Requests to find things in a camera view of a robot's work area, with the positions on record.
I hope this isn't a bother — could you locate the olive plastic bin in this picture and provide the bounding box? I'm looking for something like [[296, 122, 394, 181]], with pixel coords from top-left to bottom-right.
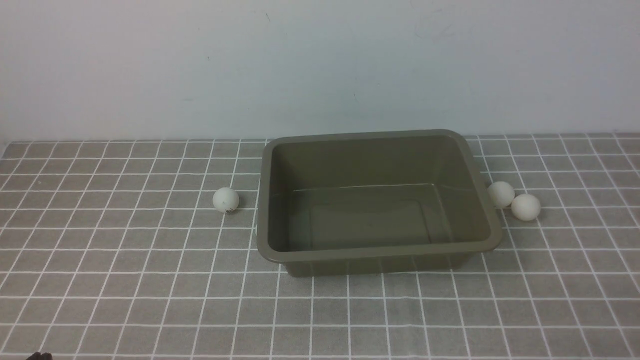
[[256, 129, 503, 277]]

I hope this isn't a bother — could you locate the white ping-pong ball with mark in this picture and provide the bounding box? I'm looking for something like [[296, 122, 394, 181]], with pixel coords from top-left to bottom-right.
[[212, 187, 240, 214]]

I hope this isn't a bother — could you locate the grey checkered tablecloth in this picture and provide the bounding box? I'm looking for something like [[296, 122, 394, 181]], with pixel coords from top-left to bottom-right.
[[0, 133, 640, 360]]

